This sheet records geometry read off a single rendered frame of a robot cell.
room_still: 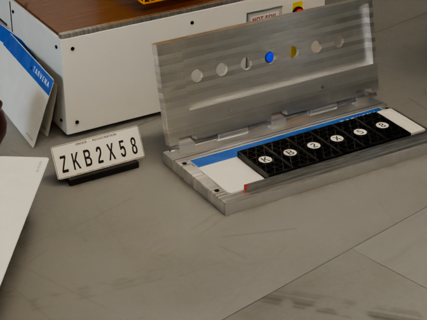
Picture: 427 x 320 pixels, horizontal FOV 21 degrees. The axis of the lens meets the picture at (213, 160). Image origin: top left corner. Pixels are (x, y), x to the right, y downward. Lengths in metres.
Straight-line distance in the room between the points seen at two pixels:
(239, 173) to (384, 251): 0.30
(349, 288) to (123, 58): 0.64
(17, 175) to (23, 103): 0.39
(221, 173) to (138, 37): 0.31
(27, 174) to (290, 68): 0.55
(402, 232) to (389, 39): 0.78
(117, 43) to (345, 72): 0.41
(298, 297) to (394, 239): 0.22
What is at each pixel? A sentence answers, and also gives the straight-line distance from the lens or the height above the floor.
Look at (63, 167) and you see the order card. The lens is 1.91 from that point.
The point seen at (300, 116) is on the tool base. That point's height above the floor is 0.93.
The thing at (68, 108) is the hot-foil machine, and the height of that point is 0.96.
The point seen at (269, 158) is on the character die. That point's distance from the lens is 1.92.
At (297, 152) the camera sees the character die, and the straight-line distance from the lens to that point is 1.94.
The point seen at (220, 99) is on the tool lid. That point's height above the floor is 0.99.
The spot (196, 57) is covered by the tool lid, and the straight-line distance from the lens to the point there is 1.95.
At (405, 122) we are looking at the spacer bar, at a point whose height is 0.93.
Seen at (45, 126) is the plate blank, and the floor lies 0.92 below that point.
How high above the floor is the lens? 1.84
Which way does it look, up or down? 28 degrees down
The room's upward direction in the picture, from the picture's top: straight up
